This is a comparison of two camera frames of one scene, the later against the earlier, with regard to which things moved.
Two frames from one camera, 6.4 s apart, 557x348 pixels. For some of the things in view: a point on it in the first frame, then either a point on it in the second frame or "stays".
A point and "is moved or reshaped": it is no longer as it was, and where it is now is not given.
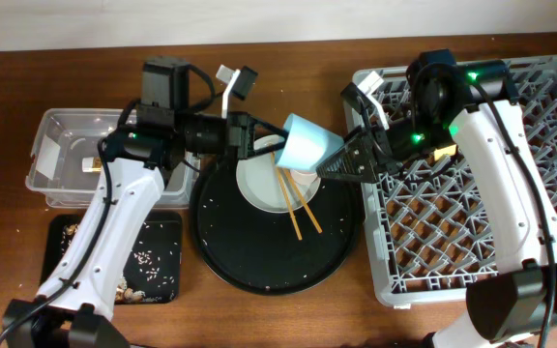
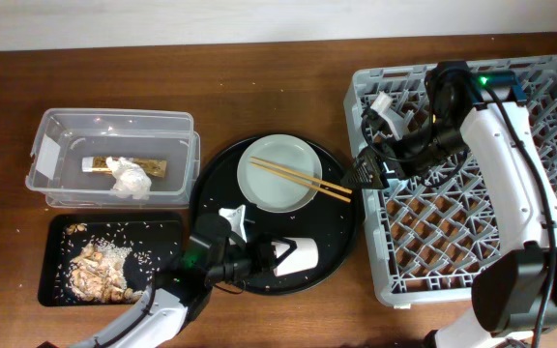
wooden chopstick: x=303 y=200 to x=303 y=175
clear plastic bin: x=65 y=160 stays
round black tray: x=258 y=250 stays
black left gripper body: x=217 y=134 to x=258 y=259
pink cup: x=304 y=177 to x=294 y=254
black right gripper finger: x=352 y=163 to x=366 y=172
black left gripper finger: x=271 y=128 to x=287 y=241
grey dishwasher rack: x=428 y=237 stays
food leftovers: x=151 y=273 is moved or reshaped
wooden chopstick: x=287 y=197 to x=302 y=183
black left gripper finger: x=270 y=147 to x=282 y=256
